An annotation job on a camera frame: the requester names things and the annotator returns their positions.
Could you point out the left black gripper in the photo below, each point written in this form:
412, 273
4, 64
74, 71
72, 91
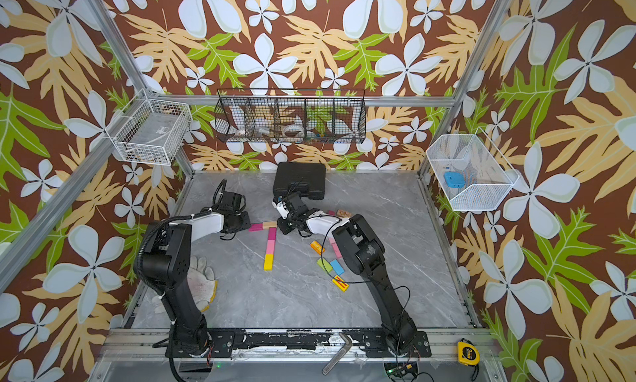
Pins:
247, 218

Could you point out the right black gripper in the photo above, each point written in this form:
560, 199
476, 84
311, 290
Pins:
281, 225

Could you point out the magenta block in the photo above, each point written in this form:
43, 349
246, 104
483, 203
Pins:
272, 234
256, 227

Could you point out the natural wood block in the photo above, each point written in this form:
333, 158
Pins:
270, 224

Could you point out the orange block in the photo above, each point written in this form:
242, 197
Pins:
318, 247

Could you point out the light pink block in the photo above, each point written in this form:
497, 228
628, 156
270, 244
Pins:
270, 247

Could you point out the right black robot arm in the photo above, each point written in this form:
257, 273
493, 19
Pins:
363, 253

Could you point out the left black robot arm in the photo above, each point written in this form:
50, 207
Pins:
163, 263

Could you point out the black plastic tool case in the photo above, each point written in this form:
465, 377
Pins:
307, 179

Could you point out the monkey picture wood block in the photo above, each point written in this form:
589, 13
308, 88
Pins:
344, 213

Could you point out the pink block lower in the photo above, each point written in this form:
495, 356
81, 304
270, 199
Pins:
335, 248

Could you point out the green block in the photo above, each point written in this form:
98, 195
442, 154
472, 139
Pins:
325, 265

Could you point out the blue block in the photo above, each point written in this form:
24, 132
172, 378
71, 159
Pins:
337, 268

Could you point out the yellow red striped block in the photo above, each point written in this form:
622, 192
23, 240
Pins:
340, 283

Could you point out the blue object in basket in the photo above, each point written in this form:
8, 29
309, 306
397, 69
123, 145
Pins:
454, 179

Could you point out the white mesh basket right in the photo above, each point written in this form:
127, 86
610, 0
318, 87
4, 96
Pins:
489, 175

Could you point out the yellow tape measure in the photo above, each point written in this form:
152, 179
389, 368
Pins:
467, 353

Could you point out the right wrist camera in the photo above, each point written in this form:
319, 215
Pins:
282, 208

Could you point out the black wire basket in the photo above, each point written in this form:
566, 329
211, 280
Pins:
299, 116

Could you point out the white wire basket left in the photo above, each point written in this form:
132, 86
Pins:
150, 130

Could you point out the grey metal bracket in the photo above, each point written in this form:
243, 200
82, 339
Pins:
348, 344

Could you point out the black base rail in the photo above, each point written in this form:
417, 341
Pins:
227, 342

